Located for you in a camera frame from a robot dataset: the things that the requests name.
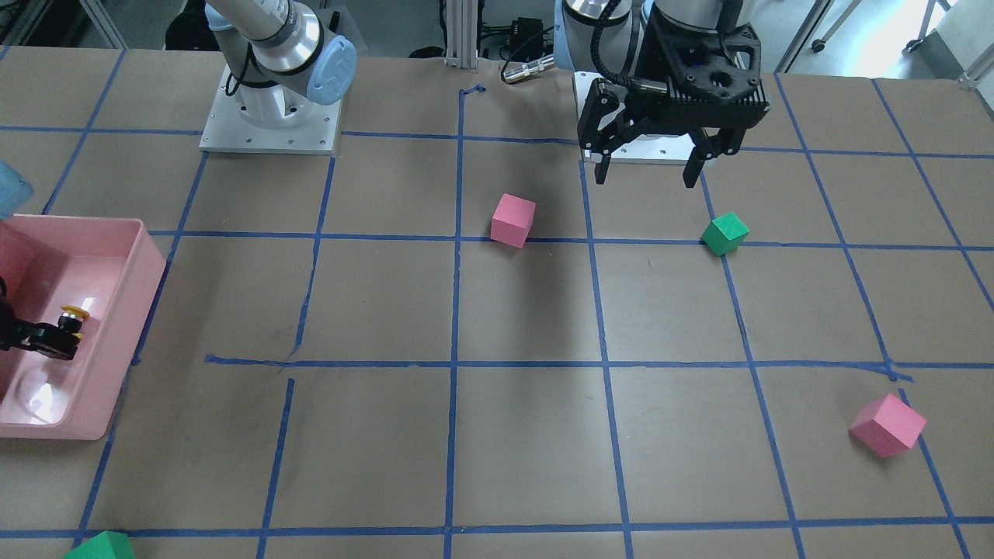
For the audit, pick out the green cube near bin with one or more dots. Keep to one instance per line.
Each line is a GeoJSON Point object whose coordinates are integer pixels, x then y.
{"type": "Point", "coordinates": [105, 545]}

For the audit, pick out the pink cube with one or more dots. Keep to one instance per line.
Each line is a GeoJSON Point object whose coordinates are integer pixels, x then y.
{"type": "Point", "coordinates": [512, 220]}
{"type": "Point", "coordinates": [888, 426]}

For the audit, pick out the pink plastic bin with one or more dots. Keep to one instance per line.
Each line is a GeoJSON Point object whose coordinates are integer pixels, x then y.
{"type": "Point", "coordinates": [75, 296]}

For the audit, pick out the pink cube near centre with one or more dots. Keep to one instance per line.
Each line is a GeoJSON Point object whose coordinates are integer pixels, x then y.
{"type": "Point", "coordinates": [512, 220]}

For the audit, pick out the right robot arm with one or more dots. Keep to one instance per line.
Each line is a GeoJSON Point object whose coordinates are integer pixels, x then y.
{"type": "Point", "coordinates": [115, 133]}

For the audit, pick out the green cube near base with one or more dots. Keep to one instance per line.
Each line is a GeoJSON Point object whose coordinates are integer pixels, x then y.
{"type": "Point", "coordinates": [724, 234]}

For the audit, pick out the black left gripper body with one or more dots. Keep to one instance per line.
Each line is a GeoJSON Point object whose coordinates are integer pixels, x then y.
{"type": "Point", "coordinates": [605, 116]}

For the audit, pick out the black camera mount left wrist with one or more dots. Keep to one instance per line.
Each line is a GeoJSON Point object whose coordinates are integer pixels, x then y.
{"type": "Point", "coordinates": [707, 50]}

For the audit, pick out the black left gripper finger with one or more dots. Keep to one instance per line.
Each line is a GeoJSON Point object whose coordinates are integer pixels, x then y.
{"type": "Point", "coordinates": [707, 147]}
{"type": "Point", "coordinates": [609, 138]}

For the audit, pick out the pink cube far side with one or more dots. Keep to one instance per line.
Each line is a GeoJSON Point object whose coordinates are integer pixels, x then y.
{"type": "Point", "coordinates": [888, 426]}

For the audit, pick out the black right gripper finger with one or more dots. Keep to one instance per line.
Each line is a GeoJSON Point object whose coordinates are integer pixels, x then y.
{"type": "Point", "coordinates": [47, 340]}

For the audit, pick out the aluminium frame post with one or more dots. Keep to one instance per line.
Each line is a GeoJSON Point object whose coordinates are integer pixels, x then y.
{"type": "Point", "coordinates": [461, 19]}

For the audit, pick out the yellow push button switch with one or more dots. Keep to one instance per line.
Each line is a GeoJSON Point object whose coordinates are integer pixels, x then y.
{"type": "Point", "coordinates": [72, 319]}

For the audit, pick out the silver cable connector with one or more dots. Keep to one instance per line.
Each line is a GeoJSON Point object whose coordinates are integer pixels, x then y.
{"type": "Point", "coordinates": [527, 70]}

